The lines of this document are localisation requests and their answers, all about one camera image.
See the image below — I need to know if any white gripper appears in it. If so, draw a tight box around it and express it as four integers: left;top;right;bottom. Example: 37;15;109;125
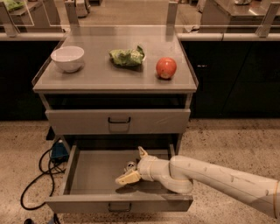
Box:
115;146;170;186

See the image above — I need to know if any silver 7up can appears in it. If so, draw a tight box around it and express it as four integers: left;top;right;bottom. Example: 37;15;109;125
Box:
124;161;137;172

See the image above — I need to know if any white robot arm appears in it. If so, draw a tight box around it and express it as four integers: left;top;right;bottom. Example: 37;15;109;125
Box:
115;147;280;219

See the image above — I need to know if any closed grey top drawer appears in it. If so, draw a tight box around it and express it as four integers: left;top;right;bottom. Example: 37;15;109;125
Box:
45;109;191;135

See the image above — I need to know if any open grey middle drawer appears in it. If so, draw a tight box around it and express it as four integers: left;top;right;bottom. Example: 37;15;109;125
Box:
46;146;193;214

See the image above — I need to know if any grey drawer cabinet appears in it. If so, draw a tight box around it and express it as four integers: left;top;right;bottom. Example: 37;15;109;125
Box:
33;26;197;150

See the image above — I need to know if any background grey counter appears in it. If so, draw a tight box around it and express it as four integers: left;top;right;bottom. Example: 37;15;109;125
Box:
199;0;279;33

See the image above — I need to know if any blue power box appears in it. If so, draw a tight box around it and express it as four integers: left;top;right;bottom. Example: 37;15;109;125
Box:
50;140;69;163

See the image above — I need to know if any red apple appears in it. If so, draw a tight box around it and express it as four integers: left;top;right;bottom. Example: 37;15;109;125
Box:
156;57;177;80

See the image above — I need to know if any white ceramic bowl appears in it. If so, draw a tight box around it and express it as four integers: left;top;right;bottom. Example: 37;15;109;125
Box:
51;46;84;73

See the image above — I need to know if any black floor cable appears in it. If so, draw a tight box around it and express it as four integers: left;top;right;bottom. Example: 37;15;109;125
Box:
20;139;67;211

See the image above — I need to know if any white horizontal rail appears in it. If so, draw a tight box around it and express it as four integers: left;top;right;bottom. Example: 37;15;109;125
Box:
0;31;280;42

